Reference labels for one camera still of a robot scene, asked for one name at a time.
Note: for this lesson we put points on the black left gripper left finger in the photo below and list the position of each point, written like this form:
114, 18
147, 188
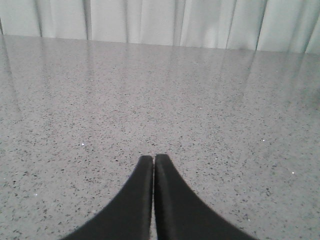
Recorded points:
128, 215

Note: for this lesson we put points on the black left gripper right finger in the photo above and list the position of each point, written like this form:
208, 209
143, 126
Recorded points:
180, 214

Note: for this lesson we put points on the white pleated curtain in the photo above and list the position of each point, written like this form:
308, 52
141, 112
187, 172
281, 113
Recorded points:
263, 25

